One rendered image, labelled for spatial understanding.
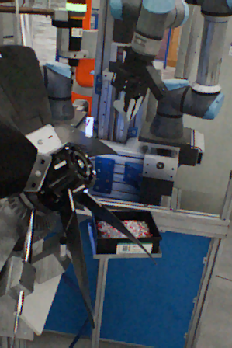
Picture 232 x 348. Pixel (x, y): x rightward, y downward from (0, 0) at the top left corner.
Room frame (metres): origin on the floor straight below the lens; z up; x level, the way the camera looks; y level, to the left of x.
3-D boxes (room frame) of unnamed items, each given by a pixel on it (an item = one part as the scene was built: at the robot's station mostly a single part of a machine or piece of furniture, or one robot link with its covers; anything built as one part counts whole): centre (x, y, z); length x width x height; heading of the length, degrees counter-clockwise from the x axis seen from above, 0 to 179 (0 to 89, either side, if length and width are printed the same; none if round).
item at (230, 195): (1.27, -0.42, 0.96); 0.03 x 0.03 x 0.20; 87
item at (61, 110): (1.71, 0.29, 1.09); 0.15 x 0.15 x 0.10
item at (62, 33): (0.94, 0.14, 1.50); 0.09 x 0.07 x 0.10; 122
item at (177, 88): (1.64, -0.21, 1.20); 0.13 x 0.12 x 0.14; 62
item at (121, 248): (1.13, -0.05, 0.85); 0.22 x 0.17 x 0.07; 102
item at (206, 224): (1.30, 0.01, 0.82); 0.90 x 0.04 x 0.08; 87
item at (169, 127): (1.64, -0.20, 1.09); 0.15 x 0.15 x 0.10
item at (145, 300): (1.30, 0.01, 0.45); 0.82 x 0.02 x 0.66; 87
